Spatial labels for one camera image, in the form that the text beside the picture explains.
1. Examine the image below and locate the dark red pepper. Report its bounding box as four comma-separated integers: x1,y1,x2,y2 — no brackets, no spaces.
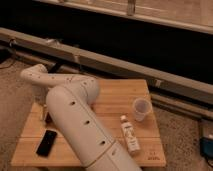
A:
45,113,52,123

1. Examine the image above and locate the black smartphone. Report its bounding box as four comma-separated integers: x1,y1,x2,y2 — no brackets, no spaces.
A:
36,130,57,157

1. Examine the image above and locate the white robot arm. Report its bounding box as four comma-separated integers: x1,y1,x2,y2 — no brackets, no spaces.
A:
20,64,142,171

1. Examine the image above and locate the translucent plastic cup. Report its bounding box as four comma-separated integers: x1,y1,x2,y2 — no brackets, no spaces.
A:
132,98,152,122

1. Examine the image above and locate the white squeeze bottle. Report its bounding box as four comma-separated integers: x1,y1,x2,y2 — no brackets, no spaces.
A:
120,115,140,155

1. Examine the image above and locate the blue object on floor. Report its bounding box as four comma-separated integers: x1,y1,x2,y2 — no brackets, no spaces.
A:
199,135,213,159

